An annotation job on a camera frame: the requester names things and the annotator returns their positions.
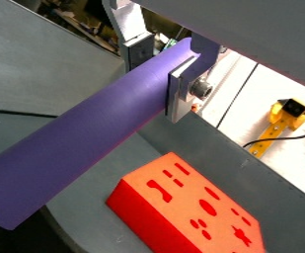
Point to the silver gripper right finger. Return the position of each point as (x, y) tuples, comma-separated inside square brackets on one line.
[(187, 83)]

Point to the red foam shape-sorting block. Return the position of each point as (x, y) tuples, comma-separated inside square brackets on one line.
[(180, 213)]

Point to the purple cylinder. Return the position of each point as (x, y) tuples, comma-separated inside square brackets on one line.
[(42, 164)]

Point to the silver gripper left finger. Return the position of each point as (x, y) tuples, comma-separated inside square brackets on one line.
[(136, 38)]

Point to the yellow camera mount bracket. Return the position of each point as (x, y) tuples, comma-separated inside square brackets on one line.
[(287, 115)]

